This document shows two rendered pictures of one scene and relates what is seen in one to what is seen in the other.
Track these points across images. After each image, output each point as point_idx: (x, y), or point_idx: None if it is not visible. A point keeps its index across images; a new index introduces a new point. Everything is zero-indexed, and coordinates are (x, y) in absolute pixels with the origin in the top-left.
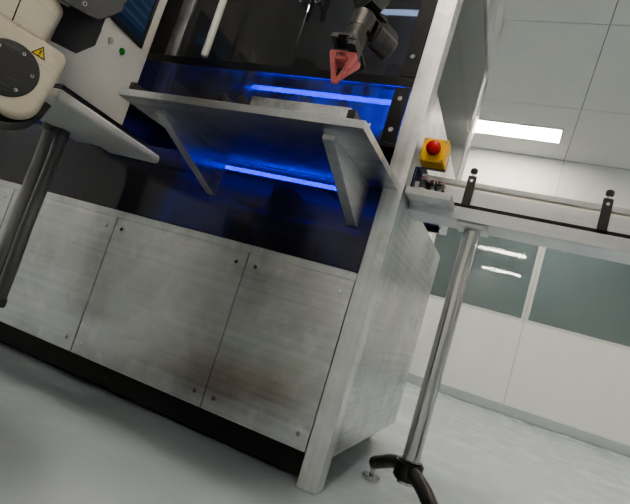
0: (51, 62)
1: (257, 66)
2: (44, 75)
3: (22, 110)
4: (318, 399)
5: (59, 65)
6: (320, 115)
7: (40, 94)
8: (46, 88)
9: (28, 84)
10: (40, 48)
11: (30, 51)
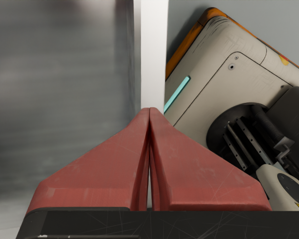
0: (292, 202)
1: None
2: (284, 191)
3: (269, 166)
4: None
5: (288, 201)
6: (167, 24)
7: (274, 178)
8: (276, 182)
9: (283, 182)
10: None
11: None
